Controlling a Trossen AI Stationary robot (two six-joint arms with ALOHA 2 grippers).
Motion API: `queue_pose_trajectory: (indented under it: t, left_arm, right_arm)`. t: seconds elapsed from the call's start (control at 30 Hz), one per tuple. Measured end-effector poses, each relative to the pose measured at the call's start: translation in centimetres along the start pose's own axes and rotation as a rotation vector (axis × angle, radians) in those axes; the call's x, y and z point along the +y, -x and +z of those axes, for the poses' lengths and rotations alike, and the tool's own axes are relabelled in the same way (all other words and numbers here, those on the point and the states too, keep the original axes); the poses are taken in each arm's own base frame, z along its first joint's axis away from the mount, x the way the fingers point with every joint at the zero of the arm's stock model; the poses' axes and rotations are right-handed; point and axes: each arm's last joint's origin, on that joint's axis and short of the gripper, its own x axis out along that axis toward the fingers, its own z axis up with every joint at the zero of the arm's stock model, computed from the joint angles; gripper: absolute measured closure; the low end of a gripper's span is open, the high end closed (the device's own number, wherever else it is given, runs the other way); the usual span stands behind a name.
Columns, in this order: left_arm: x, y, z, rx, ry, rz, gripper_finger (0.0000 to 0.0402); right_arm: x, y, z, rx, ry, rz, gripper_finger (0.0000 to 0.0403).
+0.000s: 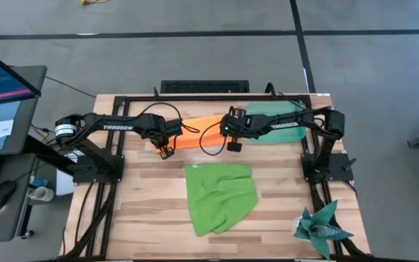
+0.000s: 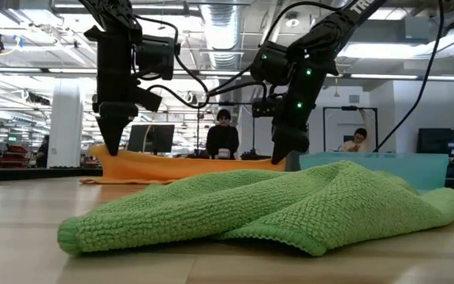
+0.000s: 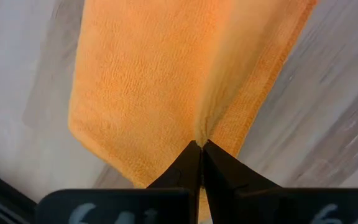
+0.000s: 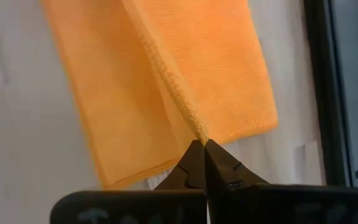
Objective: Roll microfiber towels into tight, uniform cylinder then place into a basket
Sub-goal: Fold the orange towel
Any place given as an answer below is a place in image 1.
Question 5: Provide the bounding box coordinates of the white paper note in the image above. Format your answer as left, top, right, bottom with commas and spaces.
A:
0, 119, 15, 143

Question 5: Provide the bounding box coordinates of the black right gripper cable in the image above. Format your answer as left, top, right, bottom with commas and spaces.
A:
199, 121, 229, 157

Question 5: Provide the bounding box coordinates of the black floor vent grille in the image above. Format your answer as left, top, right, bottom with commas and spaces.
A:
160, 79, 250, 95

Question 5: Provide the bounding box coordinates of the black floor cable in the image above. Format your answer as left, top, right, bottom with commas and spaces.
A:
44, 75, 97, 99

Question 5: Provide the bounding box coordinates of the green microfiber towel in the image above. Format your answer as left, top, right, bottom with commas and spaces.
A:
184, 162, 259, 237

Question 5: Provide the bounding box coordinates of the teal artificial plant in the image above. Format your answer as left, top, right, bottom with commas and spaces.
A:
292, 199, 354, 261

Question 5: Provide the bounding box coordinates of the laptop computer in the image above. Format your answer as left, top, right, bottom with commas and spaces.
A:
0, 65, 48, 157

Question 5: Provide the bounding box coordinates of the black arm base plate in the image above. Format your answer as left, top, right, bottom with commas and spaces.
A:
71, 154, 125, 184
300, 152, 356, 183

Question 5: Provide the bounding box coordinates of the orange microfiber towel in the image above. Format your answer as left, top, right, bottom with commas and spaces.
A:
154, 114, 232, 154

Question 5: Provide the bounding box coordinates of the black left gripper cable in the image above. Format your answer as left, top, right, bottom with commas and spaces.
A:
135, 101, 183, 123

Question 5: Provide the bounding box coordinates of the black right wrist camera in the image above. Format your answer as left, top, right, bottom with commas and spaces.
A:
226, 140, 244, 154

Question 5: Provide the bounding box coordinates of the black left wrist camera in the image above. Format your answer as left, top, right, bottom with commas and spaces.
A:
159, 145, 176, 161

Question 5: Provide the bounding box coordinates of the white box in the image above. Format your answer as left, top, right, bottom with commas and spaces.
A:
55, 151, 76, 197

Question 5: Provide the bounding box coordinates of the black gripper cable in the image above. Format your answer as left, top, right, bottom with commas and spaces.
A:
135, 101, 183, 123
199, 121, 229, 157

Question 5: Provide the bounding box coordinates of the black computer mouse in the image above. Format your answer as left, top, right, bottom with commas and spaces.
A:
0, 179, 18, 213

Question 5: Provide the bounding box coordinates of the black desk leg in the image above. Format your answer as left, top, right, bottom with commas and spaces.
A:
22, 134, 78, 176

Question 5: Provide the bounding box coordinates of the small blue container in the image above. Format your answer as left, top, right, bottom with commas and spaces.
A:
30, 176, 49, 188

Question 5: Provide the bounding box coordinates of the black cable bundle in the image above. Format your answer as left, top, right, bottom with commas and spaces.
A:
62, 181, 118, 260
309, 181, 369, 258

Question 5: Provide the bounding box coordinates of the white mug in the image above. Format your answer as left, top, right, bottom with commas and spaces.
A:
26, 185, 55, 203

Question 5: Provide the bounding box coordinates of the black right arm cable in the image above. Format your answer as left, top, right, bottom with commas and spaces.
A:
267, 82, 307, 112

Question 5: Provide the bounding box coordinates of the white plant pot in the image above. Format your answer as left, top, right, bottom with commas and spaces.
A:
291, 216, 311, 243

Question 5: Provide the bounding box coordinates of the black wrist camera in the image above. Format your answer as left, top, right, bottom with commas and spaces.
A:
159, 145, 176, 161
226, 140, 244, 154

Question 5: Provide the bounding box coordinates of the teal translucent plastic basket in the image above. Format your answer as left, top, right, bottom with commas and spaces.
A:
244, 101, 307, 145

